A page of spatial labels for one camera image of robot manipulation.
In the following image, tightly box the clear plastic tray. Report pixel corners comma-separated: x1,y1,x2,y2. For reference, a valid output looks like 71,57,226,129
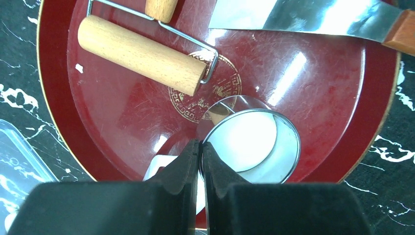
0,119,58,235

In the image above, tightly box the wooden double-ended rolling pin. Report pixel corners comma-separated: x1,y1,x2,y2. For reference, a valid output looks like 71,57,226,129
77,0,219,96

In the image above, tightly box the white dough piece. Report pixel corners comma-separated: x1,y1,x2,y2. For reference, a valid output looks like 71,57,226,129
143,155,206,215

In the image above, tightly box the cut round dough wrapper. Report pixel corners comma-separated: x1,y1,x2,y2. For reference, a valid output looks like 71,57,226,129
206,111,277,172

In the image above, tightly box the metal spatula wooden handle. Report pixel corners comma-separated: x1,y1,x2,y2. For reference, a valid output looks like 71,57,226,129
208,0,415,55

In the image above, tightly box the red round tray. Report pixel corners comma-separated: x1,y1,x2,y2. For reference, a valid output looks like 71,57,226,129
37,0,400,183

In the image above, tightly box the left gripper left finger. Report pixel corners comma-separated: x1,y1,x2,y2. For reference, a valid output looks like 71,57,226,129
9,140,200,235

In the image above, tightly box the metal ring cutter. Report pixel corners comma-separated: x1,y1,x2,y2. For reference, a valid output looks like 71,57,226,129
196,95,301,184

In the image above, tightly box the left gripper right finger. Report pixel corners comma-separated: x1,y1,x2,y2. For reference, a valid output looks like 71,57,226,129
201,142,371,235

